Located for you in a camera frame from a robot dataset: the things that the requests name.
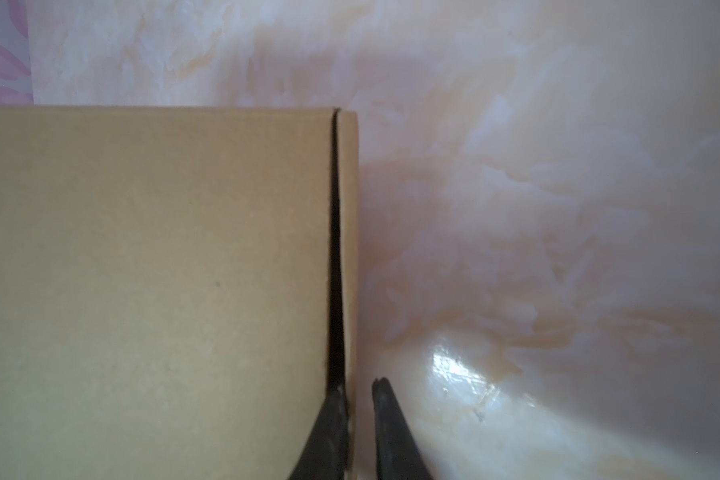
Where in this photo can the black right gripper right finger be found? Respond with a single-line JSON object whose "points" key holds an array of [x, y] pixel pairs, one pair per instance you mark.
{"points": [[397, 454]]}

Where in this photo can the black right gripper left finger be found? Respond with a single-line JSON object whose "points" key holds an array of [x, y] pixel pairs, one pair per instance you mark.
{"points": [[325, 453]]}

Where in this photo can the brown cardboard paper box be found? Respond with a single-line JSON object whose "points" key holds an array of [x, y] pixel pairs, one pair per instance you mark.
{"points": [[178, 288]]}

